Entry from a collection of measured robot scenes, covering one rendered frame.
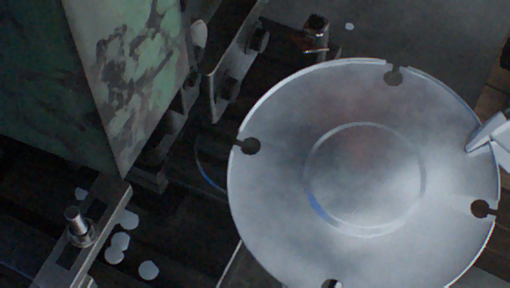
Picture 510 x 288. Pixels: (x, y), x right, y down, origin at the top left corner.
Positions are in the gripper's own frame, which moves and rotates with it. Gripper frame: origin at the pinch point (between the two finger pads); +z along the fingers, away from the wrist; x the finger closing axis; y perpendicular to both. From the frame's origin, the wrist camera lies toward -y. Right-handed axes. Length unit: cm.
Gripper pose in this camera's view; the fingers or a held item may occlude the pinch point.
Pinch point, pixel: (470, 141)
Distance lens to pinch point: 83.9
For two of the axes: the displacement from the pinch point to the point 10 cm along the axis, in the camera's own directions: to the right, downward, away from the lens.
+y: 4.5, 7.9, -4.3
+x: 0.7, 4.4, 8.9
